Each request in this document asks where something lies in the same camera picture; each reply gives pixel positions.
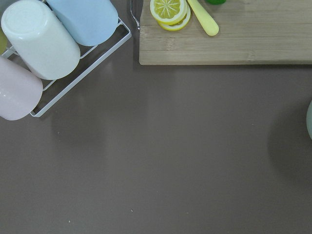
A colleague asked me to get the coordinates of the green bowl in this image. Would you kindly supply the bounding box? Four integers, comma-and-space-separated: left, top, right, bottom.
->
306, 101, 312, 139

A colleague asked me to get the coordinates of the metal fork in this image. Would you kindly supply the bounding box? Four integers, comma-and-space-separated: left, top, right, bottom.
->
130, 0, 140, 30

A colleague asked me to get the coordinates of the rear lemon slice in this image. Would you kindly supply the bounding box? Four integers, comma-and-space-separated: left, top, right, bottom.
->
157, 7, 191, 31

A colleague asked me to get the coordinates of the lemon slice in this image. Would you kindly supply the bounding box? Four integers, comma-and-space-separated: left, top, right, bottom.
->
150, 0, 187, 25
157, 7, 191, 31

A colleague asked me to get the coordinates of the yellow plastic knife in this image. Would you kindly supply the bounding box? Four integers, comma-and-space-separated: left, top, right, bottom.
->
188, 0, 219, 37

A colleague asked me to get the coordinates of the front lemon slice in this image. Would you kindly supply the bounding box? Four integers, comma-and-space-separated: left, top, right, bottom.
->
150, 0, 187, 25

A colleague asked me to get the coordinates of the light blue plastic cup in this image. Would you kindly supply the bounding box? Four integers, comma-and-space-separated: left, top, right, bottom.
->
47, 0, 118, 46

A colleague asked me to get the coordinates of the wooden cutting board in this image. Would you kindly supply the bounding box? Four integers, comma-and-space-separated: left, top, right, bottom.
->
139, 0, 312, 65

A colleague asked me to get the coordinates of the green lime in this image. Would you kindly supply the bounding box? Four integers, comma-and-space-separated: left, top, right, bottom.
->
206, 0, 226, 5

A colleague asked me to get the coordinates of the white plastic cup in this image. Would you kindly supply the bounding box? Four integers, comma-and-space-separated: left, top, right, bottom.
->
1, 0, 80, 80

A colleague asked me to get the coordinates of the pink plastic cup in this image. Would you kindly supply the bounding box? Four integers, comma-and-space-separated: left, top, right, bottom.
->
0, 57, 43, 120

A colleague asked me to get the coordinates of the yellow plastic cup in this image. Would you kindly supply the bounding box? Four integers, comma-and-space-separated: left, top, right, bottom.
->
0, 29, 8, 55

